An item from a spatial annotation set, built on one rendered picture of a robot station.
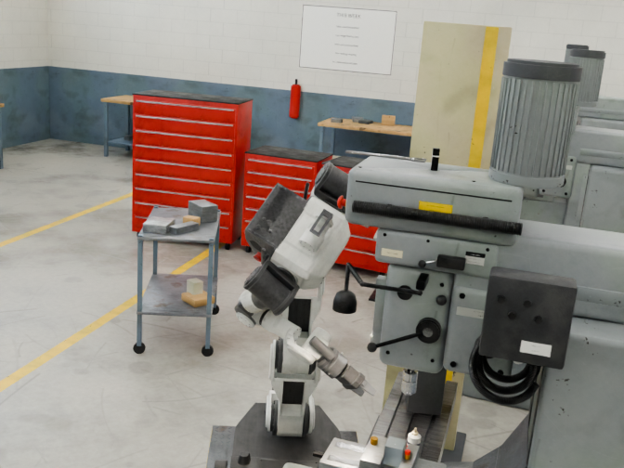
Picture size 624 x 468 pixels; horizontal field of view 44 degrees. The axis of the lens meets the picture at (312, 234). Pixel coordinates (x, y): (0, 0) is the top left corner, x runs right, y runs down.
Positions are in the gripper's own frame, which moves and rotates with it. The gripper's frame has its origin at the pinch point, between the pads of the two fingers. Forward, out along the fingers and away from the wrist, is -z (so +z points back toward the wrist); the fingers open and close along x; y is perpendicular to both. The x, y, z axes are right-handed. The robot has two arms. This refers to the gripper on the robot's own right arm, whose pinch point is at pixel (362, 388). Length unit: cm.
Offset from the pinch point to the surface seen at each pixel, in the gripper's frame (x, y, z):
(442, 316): 62, 14, 13
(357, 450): 31.3, -24.6, 0.6
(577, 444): 81, 4, -30
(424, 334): 60, 7, 14
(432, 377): 11.7, 16.0, -14.4
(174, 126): -445, 200, 157
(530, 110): 97, 57, 37
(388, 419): 4.8, -3.5, -12.3
